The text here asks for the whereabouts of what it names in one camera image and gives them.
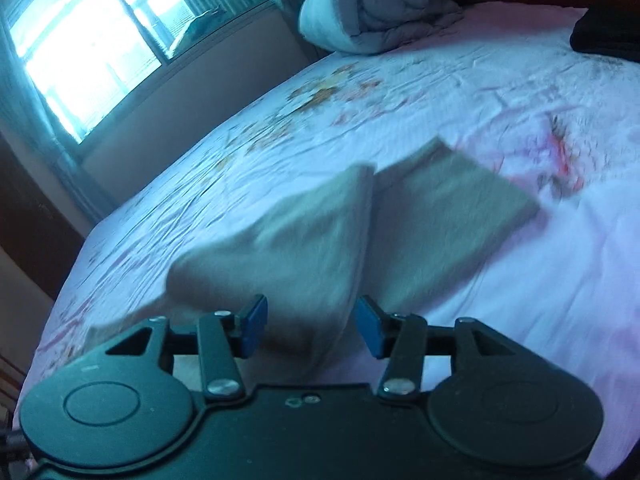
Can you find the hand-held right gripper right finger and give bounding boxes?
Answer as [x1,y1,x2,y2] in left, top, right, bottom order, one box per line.
[352,295,516,402]

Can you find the window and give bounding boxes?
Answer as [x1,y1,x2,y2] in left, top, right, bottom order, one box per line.
[7,0,273,143]

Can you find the bed with floral sheet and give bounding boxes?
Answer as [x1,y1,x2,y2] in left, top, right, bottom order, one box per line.
[12,0,640,478]

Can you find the dark cloth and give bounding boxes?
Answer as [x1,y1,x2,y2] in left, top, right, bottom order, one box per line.
[570,7,640,63]

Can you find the rolled grey duvet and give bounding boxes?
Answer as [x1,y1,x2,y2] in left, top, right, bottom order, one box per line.
[298,0,463,56]

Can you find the grey pants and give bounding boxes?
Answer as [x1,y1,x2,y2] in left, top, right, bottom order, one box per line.
[85,136,542,381]

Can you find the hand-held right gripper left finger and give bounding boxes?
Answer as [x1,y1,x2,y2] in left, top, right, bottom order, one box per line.
[105,294,268,402]

